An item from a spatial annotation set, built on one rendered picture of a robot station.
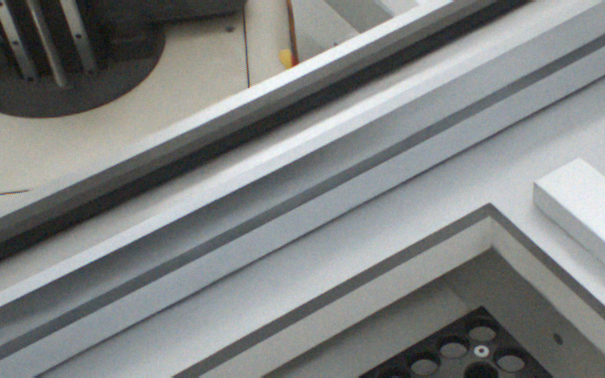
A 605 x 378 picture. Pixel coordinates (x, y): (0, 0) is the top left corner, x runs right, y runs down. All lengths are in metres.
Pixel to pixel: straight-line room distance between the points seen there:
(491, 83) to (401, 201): 0.06
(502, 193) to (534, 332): 0.08
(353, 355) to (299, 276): 0.12
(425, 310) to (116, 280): 0.20
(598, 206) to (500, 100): 0.06
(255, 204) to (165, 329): 0.06
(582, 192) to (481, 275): 0.10
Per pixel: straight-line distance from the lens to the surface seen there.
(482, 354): 0.47
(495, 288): 0.54
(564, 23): 0.48
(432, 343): 0.48
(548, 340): 0.52
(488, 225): 0.47
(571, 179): 0.46
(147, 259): 0.42
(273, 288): 0.44
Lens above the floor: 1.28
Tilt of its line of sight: 47 degrees down
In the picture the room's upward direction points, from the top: 9 degrees counter-clockwise
